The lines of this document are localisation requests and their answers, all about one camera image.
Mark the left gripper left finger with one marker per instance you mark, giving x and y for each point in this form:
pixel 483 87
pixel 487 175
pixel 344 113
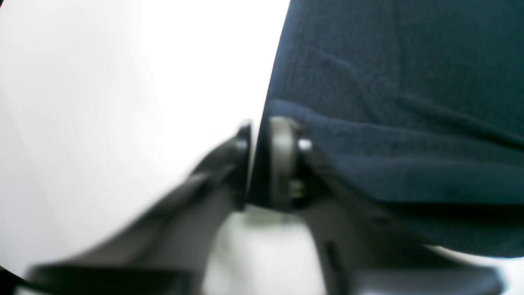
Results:
pixel 165 250

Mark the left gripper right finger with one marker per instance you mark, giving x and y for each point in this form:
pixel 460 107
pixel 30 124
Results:
pixel 362 249

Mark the dark navy long-sleeve shirt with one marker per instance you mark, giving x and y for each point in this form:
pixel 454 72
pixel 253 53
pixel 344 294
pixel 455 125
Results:
pixel 419 104

